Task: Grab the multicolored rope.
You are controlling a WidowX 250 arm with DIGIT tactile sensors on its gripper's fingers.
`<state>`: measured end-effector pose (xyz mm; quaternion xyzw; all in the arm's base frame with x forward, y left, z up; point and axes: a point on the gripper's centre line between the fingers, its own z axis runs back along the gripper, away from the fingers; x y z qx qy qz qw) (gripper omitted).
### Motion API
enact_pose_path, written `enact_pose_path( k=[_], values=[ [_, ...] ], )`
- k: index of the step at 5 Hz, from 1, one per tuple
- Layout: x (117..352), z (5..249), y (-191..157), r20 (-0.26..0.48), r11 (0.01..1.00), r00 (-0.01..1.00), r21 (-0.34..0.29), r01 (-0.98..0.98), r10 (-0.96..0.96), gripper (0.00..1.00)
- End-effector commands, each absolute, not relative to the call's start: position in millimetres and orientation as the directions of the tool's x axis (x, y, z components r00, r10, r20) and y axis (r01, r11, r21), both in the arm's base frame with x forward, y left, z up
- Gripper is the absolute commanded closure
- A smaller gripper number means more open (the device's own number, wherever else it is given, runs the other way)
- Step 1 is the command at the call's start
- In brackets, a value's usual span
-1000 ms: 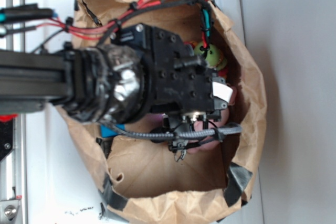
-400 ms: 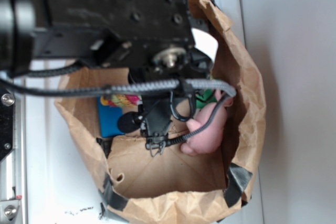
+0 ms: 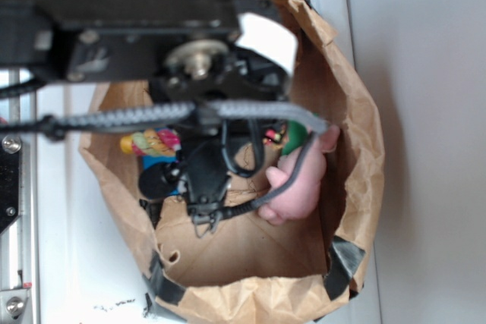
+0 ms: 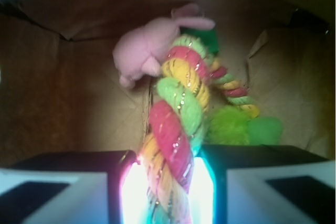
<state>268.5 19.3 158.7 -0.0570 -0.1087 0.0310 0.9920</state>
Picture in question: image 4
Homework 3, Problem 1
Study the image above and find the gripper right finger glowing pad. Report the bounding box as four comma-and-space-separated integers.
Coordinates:
193, 145, 335, 223

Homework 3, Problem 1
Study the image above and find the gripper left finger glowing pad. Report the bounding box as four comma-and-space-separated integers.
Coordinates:
1, 150, 146, 223

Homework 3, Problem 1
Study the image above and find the multicolored twisted rope toy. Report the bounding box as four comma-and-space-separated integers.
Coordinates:
140, 34, 260, 223

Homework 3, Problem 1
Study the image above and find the green plush bird toy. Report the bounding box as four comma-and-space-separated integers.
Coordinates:
181, 28, 283, 145

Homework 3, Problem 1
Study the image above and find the brown paper bag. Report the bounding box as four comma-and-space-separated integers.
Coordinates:
1, 0, 335, 166

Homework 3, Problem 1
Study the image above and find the pink plush bunny toy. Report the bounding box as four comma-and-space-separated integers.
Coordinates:
112, 3, 215, 89

